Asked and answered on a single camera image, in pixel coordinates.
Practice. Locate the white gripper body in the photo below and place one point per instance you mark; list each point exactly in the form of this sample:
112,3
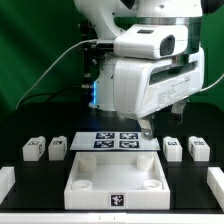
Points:
142,87

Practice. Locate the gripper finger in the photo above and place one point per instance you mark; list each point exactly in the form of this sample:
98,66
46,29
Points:
147,127
177,111

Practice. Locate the white square tabletop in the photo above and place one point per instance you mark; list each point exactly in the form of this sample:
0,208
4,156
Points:
116,181

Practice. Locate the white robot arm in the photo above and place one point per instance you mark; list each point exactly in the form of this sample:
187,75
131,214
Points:
111,18

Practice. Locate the white sheet with markers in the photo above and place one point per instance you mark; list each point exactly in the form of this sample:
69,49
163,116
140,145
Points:
110,141

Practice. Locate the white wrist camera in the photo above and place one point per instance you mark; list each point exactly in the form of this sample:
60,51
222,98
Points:
152,41

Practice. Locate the black camera on base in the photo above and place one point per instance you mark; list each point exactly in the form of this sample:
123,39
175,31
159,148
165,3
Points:
105,45

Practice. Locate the black camera stand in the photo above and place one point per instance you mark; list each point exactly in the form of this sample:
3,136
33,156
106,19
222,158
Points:
87,33

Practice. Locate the white right obstacle bracket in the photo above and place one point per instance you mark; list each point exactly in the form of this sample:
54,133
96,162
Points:
215,180

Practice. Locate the white obstacle bracket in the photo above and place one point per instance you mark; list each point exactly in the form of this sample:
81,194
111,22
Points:
7,180
215,180

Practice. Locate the white left obstacle bracket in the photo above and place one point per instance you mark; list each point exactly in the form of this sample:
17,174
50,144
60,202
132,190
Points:
7,180

